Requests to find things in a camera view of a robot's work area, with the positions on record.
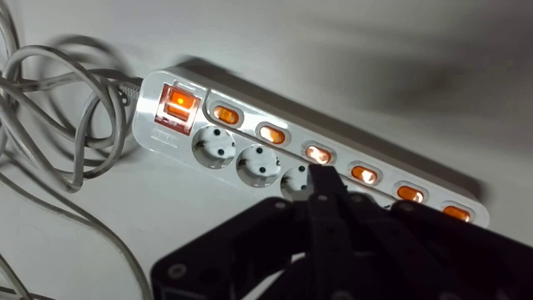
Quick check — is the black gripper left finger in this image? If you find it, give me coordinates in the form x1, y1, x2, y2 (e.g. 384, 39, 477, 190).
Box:
149, 164, 336, 300

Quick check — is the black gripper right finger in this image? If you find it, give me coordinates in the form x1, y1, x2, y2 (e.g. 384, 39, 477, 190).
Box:
326, 165, 533, 300

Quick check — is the white six-socket power strip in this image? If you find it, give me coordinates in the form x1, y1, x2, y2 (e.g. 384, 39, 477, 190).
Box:
131, 65, 492, 230

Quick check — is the grey power strip cable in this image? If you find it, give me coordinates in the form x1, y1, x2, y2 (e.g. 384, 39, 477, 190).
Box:
0, 0, 154, 300

